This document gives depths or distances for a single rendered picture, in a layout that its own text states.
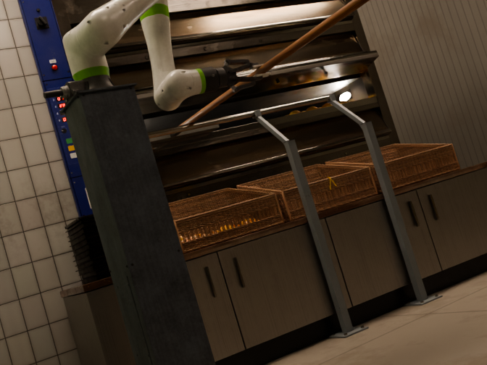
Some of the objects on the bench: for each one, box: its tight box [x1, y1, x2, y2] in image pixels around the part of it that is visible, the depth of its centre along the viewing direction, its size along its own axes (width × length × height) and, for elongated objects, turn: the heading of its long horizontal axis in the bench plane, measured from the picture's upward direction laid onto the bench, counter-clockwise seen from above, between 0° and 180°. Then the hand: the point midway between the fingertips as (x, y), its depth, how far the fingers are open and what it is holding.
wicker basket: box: [325, 143, 460, 195], centre depth 380 cm, size 49×56×28 cm
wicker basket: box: [168, 188, 284, 254], centre depth 324 cm, size 49×56×28 cm
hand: (260, 71), depth 254 cm, fingers closed on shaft, 3 cm apart
